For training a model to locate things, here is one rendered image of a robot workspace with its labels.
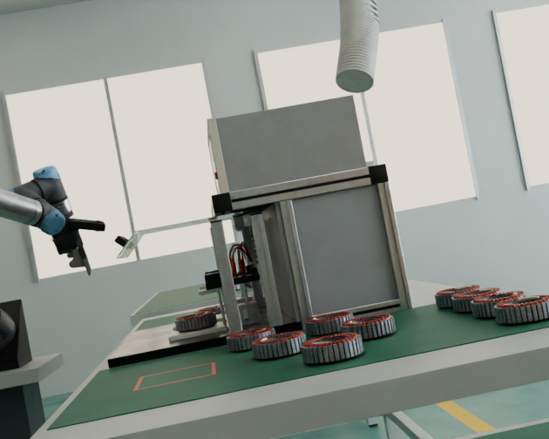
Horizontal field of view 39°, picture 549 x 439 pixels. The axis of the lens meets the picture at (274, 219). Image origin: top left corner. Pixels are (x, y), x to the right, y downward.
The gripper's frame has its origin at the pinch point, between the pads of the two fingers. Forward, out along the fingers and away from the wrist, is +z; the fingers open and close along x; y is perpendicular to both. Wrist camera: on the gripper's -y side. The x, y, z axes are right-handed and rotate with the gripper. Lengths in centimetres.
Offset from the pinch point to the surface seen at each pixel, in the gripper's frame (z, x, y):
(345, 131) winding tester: -27, 59, -75
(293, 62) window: 3, -420, -221
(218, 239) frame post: -14, 66, -32
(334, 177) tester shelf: -20, 71, -64
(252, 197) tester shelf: -21, 68, -43
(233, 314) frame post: 4, 71, -29
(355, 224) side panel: -7, 74, -65
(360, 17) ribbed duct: -43, -68, -141
